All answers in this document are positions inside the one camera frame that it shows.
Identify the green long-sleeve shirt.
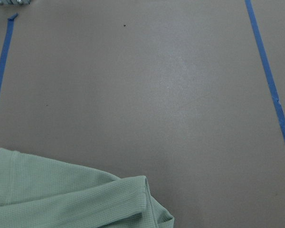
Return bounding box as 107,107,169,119
0,148,174,228

